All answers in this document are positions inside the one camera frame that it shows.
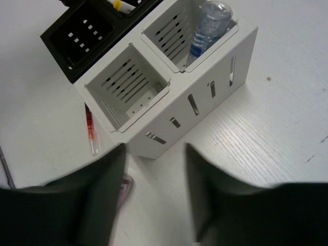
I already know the clear blue glue bottle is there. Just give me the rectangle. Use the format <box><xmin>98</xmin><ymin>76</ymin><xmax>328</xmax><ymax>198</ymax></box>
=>
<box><xmin>187</xmin><ymin>1</ymin><xmax>233</xmax><ymax>66</ymax></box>

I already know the red pen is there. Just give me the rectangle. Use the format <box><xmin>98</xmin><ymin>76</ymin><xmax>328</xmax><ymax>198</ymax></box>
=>
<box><xmin>85</xmin><ymin>104</ymin><xmax>99</xmax><ymax>156</ymax></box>

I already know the white marker yellow cap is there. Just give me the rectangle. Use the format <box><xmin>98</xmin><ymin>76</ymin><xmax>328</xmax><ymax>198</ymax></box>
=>
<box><xmin>107</xmin><ymin>0</ymin><xmax>136</xmax><ymax>14</ymax></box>

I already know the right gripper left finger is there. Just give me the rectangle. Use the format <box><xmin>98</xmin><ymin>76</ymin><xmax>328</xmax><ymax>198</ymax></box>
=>
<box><xmin>1</xmin><ymin>145</ymin><xmax>126</xmax><ymax>245</ymax></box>

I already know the pink glue tube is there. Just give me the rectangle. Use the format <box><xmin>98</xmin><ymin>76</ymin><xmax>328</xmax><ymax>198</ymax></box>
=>
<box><xmin>117</xmin><ymin>173</ymin><xmax>134</xmax><ymax>211</ymax></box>

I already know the black pen holder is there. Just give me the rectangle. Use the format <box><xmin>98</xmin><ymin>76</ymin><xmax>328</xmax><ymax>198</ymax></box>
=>
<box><xmin>41</xmin><ymin>1</ymin><xmax>160</xmax><ymax>84</ymax></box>

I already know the white pen holder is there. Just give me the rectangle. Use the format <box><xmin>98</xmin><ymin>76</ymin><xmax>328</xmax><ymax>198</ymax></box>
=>
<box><xmin>74</xmin><ymin>1</ymin><xmax>258</xmax><ymax>159</ymax></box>

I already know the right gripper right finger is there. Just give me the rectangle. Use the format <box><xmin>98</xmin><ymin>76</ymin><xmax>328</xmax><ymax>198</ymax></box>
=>
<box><xmin>185</xmin><ymin>144</ymin><xmax>327</xmax><ymax>245</ymax></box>

